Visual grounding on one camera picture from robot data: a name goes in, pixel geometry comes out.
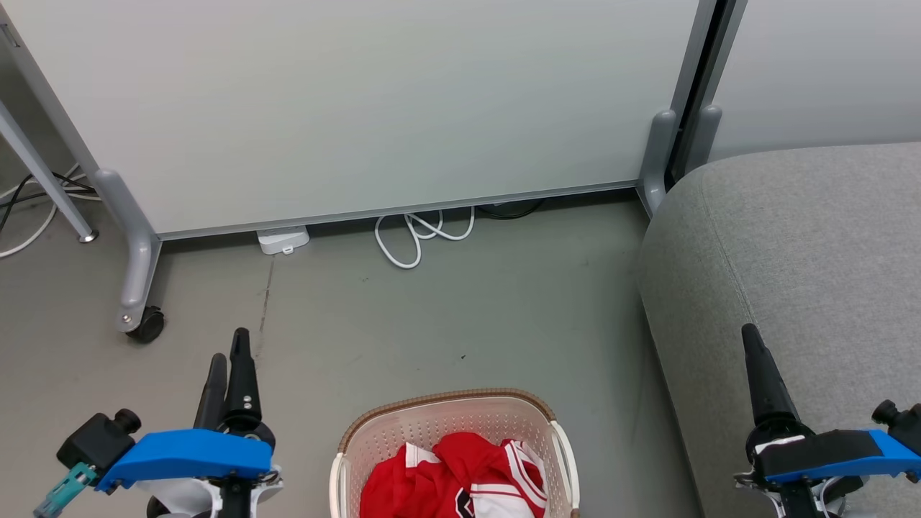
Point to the blue white left gripper body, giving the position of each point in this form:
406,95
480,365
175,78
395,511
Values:
187,455

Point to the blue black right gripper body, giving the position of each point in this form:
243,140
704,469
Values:
827,450

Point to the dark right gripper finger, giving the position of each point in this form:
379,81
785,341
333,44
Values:
765,378

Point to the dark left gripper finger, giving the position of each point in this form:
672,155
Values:
242,374
211,392

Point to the grey fabric sofa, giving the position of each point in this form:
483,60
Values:
791,288

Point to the red white jersey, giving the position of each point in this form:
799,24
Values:
460,478

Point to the black caster wheel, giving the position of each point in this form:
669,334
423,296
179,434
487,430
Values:
148,324

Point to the white power adapter box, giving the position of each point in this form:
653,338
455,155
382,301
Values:
283,239

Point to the beige perforated laundry basket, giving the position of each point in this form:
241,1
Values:
403,432

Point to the grey metal table leg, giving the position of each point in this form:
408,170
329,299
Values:
43,176

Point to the large white partition panel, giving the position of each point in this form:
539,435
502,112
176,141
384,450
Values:
360,108

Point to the narrow white partition panel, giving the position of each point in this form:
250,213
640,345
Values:
813,72

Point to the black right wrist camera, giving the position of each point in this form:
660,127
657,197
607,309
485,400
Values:
899,424

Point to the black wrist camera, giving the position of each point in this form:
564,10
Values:
899,424
97,439

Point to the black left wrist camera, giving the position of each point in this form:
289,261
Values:
97,439

